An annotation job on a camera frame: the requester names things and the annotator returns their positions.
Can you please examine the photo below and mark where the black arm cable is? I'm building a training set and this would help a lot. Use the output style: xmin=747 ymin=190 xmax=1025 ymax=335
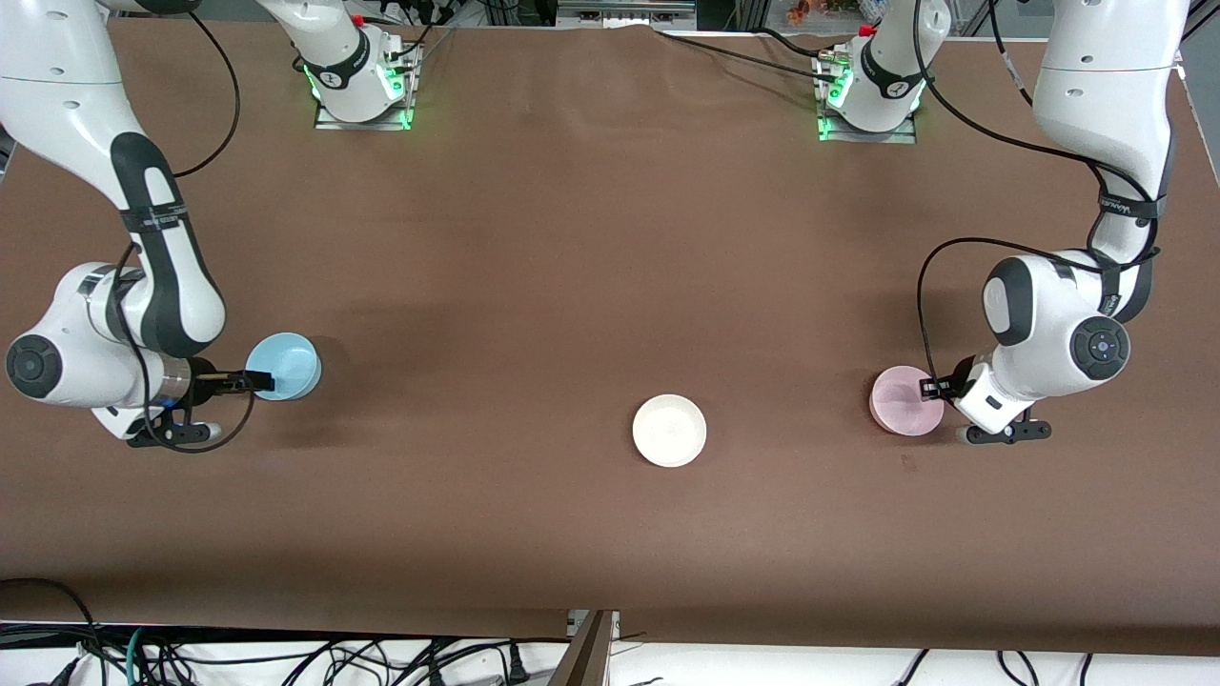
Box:
xmin=913 ymin=0 xmax=1166 ymax=384
xmin=112 ymin=10 xmax=258 ymax=454

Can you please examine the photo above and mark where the brown table cover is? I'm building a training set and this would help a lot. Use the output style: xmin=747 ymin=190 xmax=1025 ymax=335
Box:
xmin=0 ymin=17 xmax=1220 ymax=658

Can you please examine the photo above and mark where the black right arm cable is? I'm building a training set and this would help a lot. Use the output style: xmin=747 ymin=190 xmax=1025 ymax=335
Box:
xmin=112 ymin=10 xmax=258 ymax=454

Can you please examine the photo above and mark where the black base cable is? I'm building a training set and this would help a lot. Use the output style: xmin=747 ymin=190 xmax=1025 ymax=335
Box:
xmin=365 ymin=8 xmax=454 ymax=60
xmin=656 ymin=31 xmax=832 ymax=79
xmin=753 ymin=27 xmax=849 ymax=60

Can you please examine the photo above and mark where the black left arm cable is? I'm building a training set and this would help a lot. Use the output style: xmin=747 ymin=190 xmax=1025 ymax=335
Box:
xmin=913 ymin=0 xmax=1166 ymax=384

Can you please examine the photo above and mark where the pink bowl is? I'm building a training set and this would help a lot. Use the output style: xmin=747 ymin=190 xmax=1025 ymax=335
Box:
xmin=869 ymin=365 xmax=946 ymax=437

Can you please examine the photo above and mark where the white bowl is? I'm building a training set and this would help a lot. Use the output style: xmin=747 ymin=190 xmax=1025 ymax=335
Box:
xmin=632 ymin=393 xmax=708 ymax=469

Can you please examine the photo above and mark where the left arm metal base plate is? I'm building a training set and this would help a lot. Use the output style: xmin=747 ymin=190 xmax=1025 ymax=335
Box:
xmin=818 ymin=52 xmax=919 ymax=145

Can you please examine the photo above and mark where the thick black floor cable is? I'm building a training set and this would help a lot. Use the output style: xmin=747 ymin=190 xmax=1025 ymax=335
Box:
xmin=0 ymin=576 xmax=101 ymax=658

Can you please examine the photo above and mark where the orange background object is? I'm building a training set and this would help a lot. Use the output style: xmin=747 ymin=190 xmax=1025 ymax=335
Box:
xmin=789 ymin=0 xmax=864 ymax=25

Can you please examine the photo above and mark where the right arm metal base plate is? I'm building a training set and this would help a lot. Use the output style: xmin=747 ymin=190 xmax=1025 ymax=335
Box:
xmin=315 ymin=38 xmax=420 ymax=131

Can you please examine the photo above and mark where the aluminium frame bar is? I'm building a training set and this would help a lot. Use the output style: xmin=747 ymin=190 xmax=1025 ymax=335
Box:
xmin=547 ymin=612 xmax=616 ymax=686

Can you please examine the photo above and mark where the black cable with plug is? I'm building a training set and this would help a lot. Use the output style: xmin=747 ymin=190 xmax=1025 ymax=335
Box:
xmin=419 ymin=643 xmax=530 ymax=686

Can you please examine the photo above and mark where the grey metal box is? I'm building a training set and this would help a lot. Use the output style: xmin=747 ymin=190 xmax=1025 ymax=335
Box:
xmin=558 ymin=0 xmax=697 ymax=30

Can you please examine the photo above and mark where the light blue bowl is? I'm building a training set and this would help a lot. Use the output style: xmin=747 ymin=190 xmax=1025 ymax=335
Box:
xmin=245 ymin=332 xmax=323 ymax=402

